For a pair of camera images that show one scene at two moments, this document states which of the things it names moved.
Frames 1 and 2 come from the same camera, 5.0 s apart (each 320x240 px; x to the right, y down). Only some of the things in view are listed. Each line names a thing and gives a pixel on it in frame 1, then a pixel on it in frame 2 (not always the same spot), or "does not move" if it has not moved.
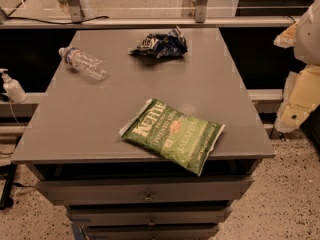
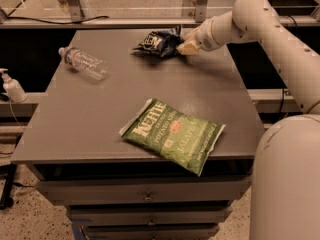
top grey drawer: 161,191 does not move
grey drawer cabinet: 146,134 does not move
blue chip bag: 170,44 does not move
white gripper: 308,34 -> 202,36
